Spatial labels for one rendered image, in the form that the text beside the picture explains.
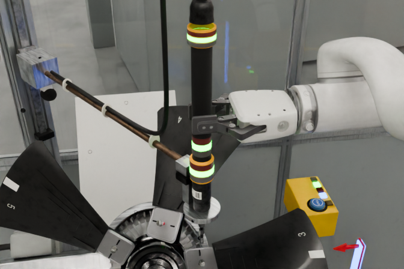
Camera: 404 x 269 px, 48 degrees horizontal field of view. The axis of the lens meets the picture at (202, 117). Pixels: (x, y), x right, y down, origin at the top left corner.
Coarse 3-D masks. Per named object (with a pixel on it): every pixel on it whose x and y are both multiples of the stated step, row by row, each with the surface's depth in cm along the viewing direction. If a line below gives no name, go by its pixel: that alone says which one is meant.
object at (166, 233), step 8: (160, 208) 96; (152, 216) 97; (160, 216) 95; (168, 216) 94; (176, 216) 92; (152, 224) 96; (168, 224) 93; (176, 224) 91; (152, 232) 95; (160, 232) 93; (168, 232) 92; (176, 232) 90; (168, 240) 91
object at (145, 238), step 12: (144, 240) 97; (156, 240) 94; (132, 252) 92; (144, 252) 86; (156, 252) 87; (168, 252) 87; (180, 252) 98; (132, 264) 86; (144, 264) 86; (156, 264) 87; (168, 264) 87; (180, 264) 87
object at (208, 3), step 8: (192, 0) 65; (200, 0) 64; (208, 0) 65; (192, 8) 65; (200, 8) 64; (208, 8) 64; (192, 16) 65; (200, 16) 65; (208, 16) 65; (200, 24) 65; (208, 24) 66; (192, 184) 82; (200, 184) 81; (208, 184) 81; (192, 192) 83; (200, 192) 81; (208, 192) 82; (200, 200) 82; (208, 200) 83; (200, 208) 84; (208, 208) 84
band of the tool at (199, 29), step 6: (192, 24) 69; (210, 24) 69; (192, 30) 66; (198, 30) 66; (204, 30) 66; (210, 30) 66; (192, 42) 67; (210, 42) 67; (198, 48) 67; (204, 48) 67
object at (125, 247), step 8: (112, 232) 89; (104, 240) 92; (112, 240) 91; (120, 240) 90; (128, 240) 89; (104, 248) 93; (120, 248) 91; (128, 248) 91; (112, 256) 94; (120, 256) 93; (128, 256) 92; (120, 264) 94
